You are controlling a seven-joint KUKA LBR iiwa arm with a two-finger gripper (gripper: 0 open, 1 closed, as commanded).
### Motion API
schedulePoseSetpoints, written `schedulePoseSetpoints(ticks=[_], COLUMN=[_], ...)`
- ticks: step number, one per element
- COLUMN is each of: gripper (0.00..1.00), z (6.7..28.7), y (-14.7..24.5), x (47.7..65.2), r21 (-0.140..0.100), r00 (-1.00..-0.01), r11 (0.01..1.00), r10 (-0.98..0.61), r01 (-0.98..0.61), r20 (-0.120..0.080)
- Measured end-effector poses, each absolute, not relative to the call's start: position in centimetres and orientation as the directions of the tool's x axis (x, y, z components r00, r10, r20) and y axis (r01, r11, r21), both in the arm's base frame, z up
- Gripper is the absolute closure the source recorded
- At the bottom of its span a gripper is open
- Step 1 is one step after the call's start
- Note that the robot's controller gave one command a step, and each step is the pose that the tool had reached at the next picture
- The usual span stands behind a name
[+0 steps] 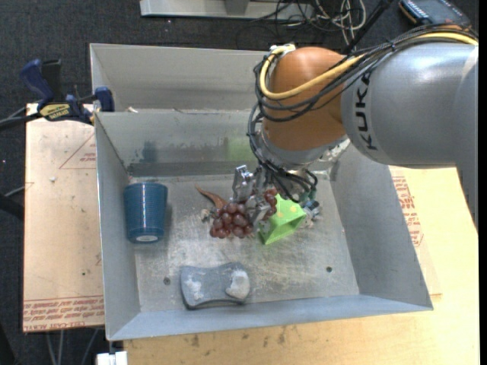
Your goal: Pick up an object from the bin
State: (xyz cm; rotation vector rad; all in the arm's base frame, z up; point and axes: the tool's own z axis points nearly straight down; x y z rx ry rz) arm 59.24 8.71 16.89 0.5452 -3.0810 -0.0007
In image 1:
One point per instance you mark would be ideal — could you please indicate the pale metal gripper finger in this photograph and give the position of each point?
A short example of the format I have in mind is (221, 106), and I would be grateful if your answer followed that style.
(259, 211)
(242, 183)

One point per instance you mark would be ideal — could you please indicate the green hollow box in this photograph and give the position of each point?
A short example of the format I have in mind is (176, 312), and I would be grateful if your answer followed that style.
(283, 223)

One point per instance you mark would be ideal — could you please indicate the red toy grape bunch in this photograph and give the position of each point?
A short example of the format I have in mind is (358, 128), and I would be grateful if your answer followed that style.
(230, 219)

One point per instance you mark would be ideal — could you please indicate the grey metal bin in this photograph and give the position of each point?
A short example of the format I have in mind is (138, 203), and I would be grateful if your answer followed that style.
(243, 276)

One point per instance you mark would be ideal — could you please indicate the grey sponge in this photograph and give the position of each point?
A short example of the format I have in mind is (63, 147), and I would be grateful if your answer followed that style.
(213, 285)

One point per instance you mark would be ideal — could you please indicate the blue ribbed cup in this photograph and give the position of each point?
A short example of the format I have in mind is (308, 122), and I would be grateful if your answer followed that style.
(145, 211)

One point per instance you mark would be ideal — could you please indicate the brown cardboard board, red print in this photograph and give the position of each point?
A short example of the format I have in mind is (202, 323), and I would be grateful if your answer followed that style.
(61, 223)

